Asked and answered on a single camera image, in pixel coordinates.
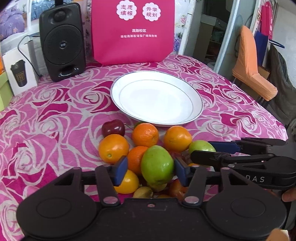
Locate magenta tote bag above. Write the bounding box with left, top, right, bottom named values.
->
left=91, top=0, right=175, bottom=65

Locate dark jacket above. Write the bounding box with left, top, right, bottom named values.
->
left=269, top=45, right=295, bottom=126

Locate dark red plum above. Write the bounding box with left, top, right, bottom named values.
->
left=102, top=120, right=125, bottom=137

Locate white coffee cup box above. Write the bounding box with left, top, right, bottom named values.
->
left=3, top=48, right=39, bottom=95

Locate black speaker cable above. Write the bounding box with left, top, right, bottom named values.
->
left=17, top=34, right=43, bottom=78

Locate large green apple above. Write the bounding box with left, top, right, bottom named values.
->
left=140, top=145, right=174, bottom=185

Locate white plate blue rim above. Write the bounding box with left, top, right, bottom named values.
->
left=110, top=71, right=203, bottom=126

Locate orange mandarin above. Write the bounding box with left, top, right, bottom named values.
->
left=132, top=123, right=159, bottom=147
left=127, top=146, right=148, bottom=175

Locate orange covered chair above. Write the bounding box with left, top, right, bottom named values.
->
left=232, top=25, right=278, bottom=101

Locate blue bag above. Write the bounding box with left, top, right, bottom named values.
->
left=254, top=31, right=268, bottom=66

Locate pink rose tablecloth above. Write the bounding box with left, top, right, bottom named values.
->
left=1, top=55, right=288, bottom=240

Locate smooth orange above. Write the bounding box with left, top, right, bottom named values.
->
left=163, top=126, right=192, bottom=153
left=98, top=134, right=130, bottom=164

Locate person's right hand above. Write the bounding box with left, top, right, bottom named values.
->
left=281, top=187, right=296, bottom=202

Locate small yellow orange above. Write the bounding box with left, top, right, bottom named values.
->
left=114, top=170, right=139, bottom=194

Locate black speaker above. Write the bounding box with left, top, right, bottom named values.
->
left=39, top=1, right=86, bottom=82

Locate light green box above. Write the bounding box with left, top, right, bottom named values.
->
left=0, top=72, right=14, bottom=111

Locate orange mandarin top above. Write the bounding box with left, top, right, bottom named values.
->
left=132, top=123, right=159, bottom=147

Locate pink hanging bag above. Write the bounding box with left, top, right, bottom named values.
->
left=260, top=1, right=273, bottom=40

